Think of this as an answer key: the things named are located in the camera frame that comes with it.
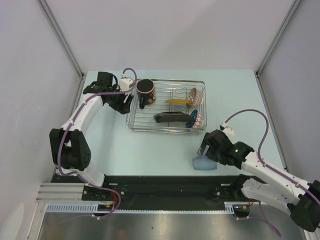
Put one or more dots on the brown white patterned bowl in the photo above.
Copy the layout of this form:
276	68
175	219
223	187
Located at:
195	97

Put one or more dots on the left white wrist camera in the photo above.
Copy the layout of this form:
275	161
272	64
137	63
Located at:
125	83

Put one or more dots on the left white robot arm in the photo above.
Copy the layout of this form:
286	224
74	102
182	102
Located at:
69	148

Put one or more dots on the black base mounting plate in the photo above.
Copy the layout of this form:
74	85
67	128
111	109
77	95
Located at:
151	205

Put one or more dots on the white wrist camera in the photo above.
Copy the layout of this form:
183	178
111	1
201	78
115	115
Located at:
228	131
125	83

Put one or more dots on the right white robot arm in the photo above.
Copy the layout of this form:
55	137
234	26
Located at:
265	182

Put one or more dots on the light blue plastic cup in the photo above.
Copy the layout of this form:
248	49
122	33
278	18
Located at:
203	163

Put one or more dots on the dark mug red interior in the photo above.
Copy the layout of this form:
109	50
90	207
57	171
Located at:
146	92

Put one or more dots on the metal wire dish rack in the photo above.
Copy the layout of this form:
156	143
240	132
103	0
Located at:
165	89

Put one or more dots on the blue rim red pattern bowl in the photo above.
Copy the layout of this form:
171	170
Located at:
198	119

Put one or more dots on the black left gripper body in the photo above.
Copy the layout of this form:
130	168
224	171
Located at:
116	102

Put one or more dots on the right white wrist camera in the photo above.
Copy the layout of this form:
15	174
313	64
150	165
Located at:
228	131

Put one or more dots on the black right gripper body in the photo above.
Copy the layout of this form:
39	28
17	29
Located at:
214	154

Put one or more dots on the aluminium frame rail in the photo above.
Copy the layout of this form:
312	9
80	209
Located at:
69	192

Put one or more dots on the black floral square plate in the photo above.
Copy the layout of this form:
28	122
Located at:
176	119

